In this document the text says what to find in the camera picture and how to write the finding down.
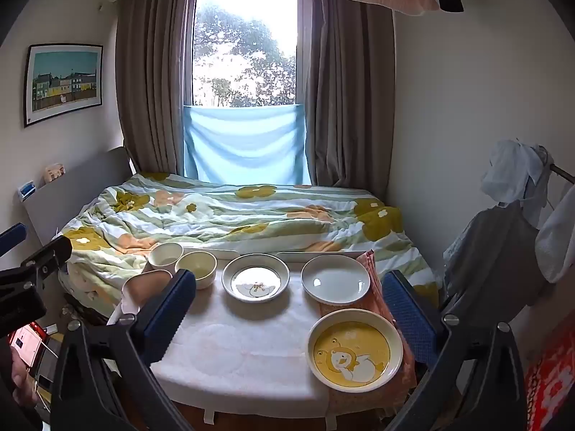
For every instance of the grey headboard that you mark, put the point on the grey headboard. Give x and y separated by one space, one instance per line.
67 197

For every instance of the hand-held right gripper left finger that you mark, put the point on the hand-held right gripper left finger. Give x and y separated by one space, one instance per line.
173 307

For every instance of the orange patterned cloth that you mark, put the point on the orange patterned cloth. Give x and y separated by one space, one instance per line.
375 287

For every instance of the small blue box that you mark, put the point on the small blue box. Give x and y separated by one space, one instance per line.
27 190

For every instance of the window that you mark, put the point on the window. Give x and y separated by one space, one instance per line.
245 45

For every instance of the clothes rack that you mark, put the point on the clothes rack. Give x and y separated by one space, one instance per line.
564 171

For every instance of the white cup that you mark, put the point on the white cup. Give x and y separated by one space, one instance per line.
165 256

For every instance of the person's left hand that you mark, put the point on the person's left hand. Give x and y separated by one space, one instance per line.
22 384

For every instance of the red and white box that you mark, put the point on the red and white box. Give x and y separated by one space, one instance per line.
27 343

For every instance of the white duck print plate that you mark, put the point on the white duck print plate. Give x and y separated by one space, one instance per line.
256 278

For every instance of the grey garment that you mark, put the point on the grey garment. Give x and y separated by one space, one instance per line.
489 260

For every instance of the plain white plate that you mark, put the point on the plain white plate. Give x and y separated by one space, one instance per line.
334 280

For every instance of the cream bowl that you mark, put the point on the cream bowl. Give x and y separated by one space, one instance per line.
197 269

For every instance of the floral striped quilt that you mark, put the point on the floral striped quilt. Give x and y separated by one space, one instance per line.
251 215

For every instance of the white printed mug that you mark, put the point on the white printed mug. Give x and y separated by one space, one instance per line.
55 173

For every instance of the framed houses picture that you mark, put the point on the framed houses picture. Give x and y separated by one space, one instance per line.
63 83

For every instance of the light blue cloth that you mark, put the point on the light blue cloth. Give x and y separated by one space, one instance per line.
245 143

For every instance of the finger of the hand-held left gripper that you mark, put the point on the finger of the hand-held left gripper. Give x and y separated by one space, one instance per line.
13 235
49 253

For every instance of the light blue shirt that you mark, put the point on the light blue shirt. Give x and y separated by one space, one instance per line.
512 170

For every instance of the white hanging towel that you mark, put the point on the white hanging towel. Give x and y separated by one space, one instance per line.
557 247

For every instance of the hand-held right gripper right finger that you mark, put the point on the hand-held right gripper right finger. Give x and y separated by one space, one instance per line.
406 318

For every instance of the pink plastic basin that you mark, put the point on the pink plastic basin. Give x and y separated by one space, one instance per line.
141 287

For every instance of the yellow bear print plate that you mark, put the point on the yellow bear print plate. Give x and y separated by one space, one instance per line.
355 350

